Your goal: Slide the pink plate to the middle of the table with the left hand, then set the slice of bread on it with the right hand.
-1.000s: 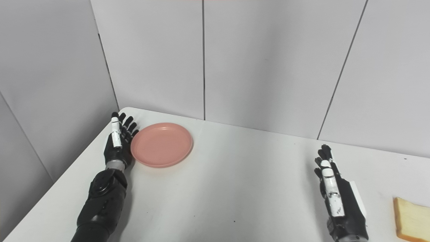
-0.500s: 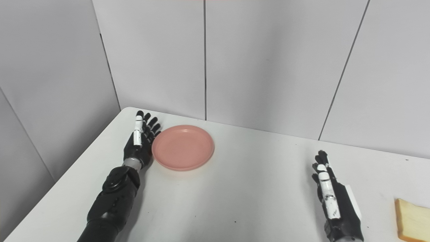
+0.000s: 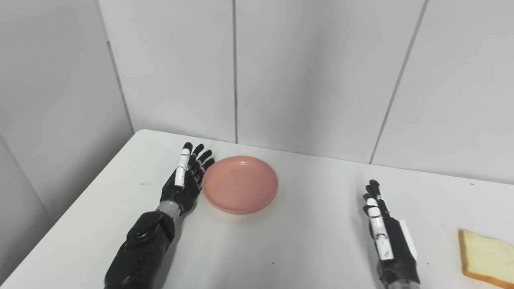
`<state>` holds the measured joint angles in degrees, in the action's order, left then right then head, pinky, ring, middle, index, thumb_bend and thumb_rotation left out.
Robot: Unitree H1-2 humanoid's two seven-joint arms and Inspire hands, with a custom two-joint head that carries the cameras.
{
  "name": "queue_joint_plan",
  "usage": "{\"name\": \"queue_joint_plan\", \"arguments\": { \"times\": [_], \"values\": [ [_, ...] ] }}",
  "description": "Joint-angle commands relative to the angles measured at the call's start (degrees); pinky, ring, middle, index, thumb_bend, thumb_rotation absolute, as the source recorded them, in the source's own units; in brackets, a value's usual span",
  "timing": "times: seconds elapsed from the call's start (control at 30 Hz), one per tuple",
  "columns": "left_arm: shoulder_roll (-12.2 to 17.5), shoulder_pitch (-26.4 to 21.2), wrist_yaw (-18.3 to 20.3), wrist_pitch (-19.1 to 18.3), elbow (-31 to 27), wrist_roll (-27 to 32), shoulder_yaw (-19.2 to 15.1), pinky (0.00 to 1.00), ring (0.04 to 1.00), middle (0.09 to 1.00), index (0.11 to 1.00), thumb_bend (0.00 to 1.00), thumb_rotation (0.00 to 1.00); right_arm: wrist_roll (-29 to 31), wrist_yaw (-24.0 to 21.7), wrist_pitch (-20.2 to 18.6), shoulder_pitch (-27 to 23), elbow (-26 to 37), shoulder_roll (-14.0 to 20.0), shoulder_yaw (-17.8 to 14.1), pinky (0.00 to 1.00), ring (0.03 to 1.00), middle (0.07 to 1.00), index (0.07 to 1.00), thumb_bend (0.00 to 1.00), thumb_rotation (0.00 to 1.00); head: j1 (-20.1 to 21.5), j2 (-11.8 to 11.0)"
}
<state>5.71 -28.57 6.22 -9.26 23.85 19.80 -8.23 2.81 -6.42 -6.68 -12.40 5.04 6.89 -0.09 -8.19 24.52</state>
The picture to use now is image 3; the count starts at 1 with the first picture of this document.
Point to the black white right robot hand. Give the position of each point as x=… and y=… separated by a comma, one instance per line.
x=399, y=253

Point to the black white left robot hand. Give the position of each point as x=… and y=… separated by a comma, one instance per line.
x=182, y=192

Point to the pink plastic plate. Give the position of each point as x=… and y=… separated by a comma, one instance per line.
x=240, y=184

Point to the slice of bread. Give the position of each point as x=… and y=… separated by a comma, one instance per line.
x=488, y=257

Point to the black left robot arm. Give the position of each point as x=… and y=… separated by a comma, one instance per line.
x=140, y=249

